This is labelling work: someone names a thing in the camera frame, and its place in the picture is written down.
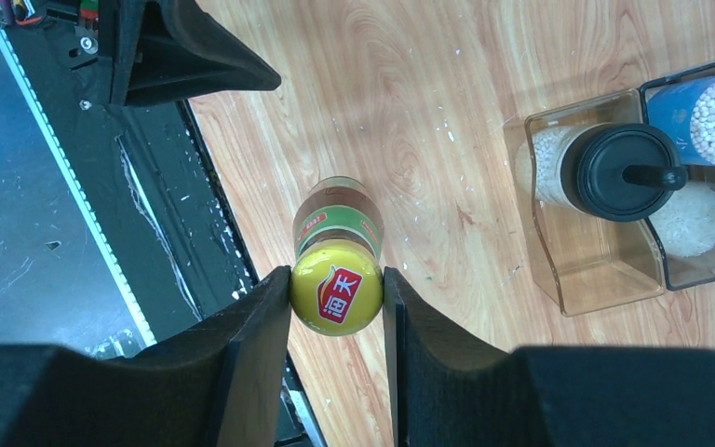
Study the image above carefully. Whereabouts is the yellow cap sauce bottle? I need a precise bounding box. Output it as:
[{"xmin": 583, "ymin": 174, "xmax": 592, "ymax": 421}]
[{"xmin": 290, "ymin": 176, "xmax": 384, "ymax": 337}]

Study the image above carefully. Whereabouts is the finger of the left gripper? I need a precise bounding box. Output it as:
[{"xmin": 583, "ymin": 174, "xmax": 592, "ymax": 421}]
[{"xmin": 110, "ymin": 1, "xmax": 281, "ymax": 107}]

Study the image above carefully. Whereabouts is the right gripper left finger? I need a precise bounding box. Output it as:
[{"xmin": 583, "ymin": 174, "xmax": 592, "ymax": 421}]
[{"xmin": 0, "ymin": 266, "xmax": 290, "ymax": 446}]

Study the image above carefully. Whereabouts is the black lid spice bottle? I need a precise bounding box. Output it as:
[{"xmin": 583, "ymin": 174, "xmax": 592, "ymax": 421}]
[{"xmin": 514, "ymin": 123, "xmax": 688, "ymax": 223}]

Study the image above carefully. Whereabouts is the clear plastic organizer bin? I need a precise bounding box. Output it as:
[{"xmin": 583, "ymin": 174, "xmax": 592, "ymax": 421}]
[{"xmin": 504, "ymin": 61, "xmax": 715, "ymax": 316}]

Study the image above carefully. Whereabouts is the silver lid blue bottle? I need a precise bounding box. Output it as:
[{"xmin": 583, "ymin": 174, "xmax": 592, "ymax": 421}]
[{"xmin": 646, "ymin": 75, "xmax": 715, "ymax": 166}]

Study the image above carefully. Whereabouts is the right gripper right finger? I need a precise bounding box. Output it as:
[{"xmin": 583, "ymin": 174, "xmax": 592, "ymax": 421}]
[{"xmin": 383, "ymin": 267, "xmax": 715, "ymax": 446}]

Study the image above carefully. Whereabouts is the silver lid glass jar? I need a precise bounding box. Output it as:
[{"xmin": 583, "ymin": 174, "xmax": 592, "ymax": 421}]
[{"xmin": 649, "ymin": 182, "xmax": 715, "ymax": 275}]

